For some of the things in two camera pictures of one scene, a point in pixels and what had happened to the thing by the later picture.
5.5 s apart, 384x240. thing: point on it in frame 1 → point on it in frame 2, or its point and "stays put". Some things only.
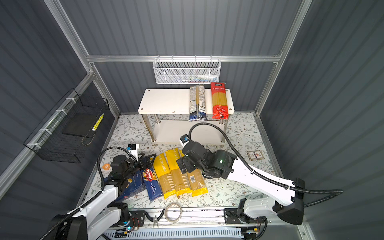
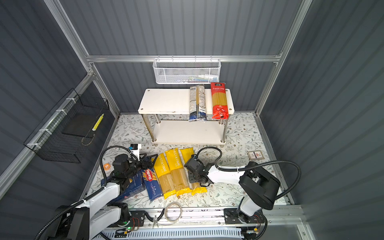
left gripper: [148, 164] stays put
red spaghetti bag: [219, 101] stays put
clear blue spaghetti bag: [197, 107] stays put
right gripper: [187, 167] → [191, 179]
